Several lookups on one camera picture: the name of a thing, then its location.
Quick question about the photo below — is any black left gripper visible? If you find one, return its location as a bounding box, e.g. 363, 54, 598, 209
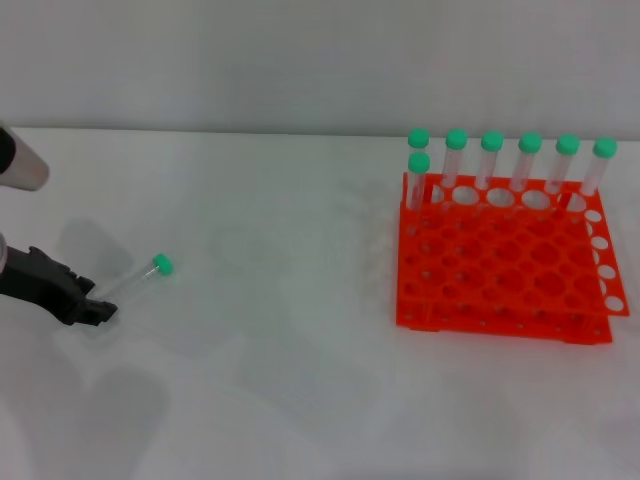
0, 244, 120, 327

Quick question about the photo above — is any green-capped clear test tube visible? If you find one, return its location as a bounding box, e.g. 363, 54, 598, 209
441, 128, 469, 189
406, 152, 432, 212
578, 137, 618, 198
544, 133, 581, 196
509, 132, 543, 194
407, 127, 431, 160
474, 130, 505, 191
99, 252, 176, 303

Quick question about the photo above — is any orange plastic test tube rack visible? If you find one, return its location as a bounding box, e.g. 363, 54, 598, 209
393, 172, 631, 346

